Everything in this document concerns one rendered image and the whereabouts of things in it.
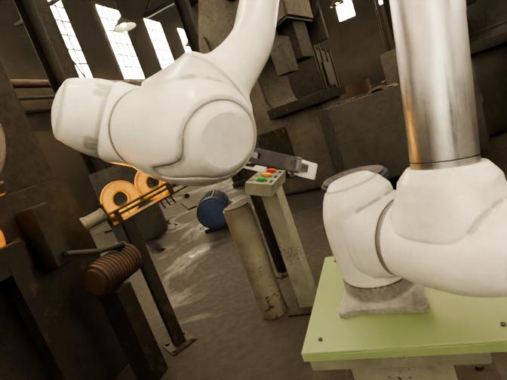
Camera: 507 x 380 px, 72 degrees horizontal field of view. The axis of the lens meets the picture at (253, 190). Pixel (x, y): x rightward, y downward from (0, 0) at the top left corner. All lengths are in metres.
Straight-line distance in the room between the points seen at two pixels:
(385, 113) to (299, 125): 0.93
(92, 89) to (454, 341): 0.67
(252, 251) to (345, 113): 1.47
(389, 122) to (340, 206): 2.04
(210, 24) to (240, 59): 3.36
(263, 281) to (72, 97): 1.21
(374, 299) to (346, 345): 0.11
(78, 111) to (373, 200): 0.51
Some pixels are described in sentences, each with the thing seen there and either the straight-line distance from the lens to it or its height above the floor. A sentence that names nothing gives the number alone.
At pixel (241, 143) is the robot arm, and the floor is 0.81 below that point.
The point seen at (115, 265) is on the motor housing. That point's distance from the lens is 1.42.
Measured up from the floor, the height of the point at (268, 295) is 0.11.
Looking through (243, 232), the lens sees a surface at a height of 0.41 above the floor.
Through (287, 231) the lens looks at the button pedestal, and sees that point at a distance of 1.45.
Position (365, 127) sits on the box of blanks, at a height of 0.53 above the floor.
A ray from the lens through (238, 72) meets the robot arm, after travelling 0.39.
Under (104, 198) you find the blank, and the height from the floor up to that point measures 0.73.
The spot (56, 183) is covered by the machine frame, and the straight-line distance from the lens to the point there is 1.67.
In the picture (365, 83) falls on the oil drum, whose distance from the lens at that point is 5.49.
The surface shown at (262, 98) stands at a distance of 3.47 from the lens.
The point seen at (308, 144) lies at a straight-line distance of 3.33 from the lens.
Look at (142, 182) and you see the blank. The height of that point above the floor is 0.74.
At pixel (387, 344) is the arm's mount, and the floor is 0.37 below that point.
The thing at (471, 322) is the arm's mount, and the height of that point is 0.37.
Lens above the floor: 0.82
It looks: 10 degrees down
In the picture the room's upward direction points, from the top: 19 degrees counter-clockwise
